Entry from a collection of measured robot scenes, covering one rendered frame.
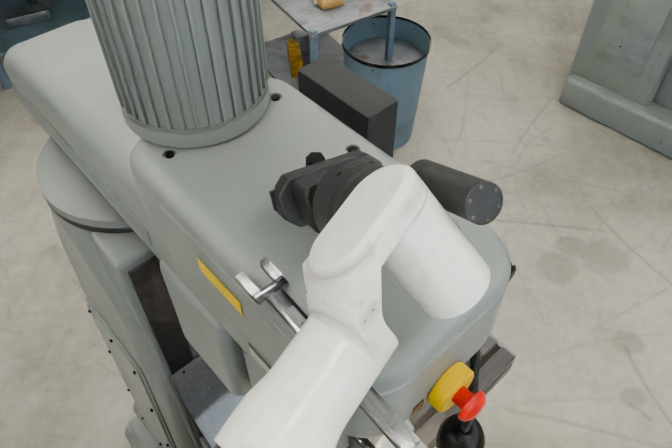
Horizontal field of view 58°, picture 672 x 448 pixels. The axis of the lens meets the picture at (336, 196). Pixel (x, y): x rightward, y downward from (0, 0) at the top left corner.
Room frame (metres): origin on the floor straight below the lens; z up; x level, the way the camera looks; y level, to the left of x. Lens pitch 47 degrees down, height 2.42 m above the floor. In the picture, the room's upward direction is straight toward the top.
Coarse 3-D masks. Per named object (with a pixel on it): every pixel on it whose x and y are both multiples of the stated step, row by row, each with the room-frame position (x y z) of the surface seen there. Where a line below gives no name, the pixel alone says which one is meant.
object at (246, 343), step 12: (180, 264) 0.52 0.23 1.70; (180, 276) 0.54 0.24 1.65; (192, 276) 0.50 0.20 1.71; (192, 288) 0.51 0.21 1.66; (204, 288) 0.48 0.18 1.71; (204, 300) 0.49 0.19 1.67; (216, 312) 0.46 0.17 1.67; (228, 324) 0.44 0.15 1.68; (240, 336) 0.42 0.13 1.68; (252, 348) 0.40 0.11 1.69; (264, 360) 0.38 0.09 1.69; (264, 372) 0.38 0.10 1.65
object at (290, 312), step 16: (272, 272) 0.37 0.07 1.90; (256, 288) 0.35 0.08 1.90; (272, 288) 0.35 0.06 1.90; (272, 304) 0.33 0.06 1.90; (288, 304) 0.33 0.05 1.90; (288, 320) 0.31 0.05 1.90; (304, 320) 0.31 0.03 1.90; (368, 400) 0.23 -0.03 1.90; (368, 416) 0.22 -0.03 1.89; (384, 416) 0.22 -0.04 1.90; (384, 432) 0.20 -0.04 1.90; (400, 432) 0.20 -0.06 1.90
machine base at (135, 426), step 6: (132, 420) 0.92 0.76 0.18; (138, 420) 0.91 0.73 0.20; (132, 426) 0.89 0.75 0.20; (138, 426) 0.89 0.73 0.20; (144, 426) 0.89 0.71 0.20; (126, 432) 0.89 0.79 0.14; (132, 432) 0.88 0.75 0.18; (138, 432) 0.87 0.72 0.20; (144, 432) 0.87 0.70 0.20; (132, 438) 0.86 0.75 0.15; (138, 438) 0.85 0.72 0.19; (144, 438) 0.85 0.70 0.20; (150, 438) 0.85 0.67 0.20; (132, 444) 0.85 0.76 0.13; (138, 444) 0.84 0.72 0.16; (144, 444) 0.83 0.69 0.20; (150, 444) 0.82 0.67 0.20; (156, 444) 0.82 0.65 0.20
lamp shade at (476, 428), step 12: (444, 420) 0.38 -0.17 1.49; (456, 420) 0.37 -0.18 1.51; (444, 432) 0.36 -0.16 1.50; (456, 432) 0.35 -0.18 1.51; (468, 432) 0.35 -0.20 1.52; (480, 432) 0.36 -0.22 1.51; (444, 444) 0.34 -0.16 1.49; (456, 444) 0.34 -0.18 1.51; (468, 444) 0.34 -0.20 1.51; (480, 444) 0.34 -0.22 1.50
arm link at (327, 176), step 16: (336, 160) 0.46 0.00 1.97; (352, 160) 0.41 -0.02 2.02; (368, 160) 0.41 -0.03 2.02; (288, 176) 0.44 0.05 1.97; (304, 176) 0.43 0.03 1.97; (320, 176) 0.43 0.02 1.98; (336, 176) 0.38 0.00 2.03; (272, 192) 0.43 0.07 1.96; (288, 192) 0.42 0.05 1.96; (304, 192) 0.40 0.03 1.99; (320, 192) 0.38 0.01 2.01; (288, 208) 0.41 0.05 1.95; (304, 208) 0.40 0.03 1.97; (320, 208) 0.37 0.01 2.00; (304, 224) 0.41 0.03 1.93; (320, 224) 0.36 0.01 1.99
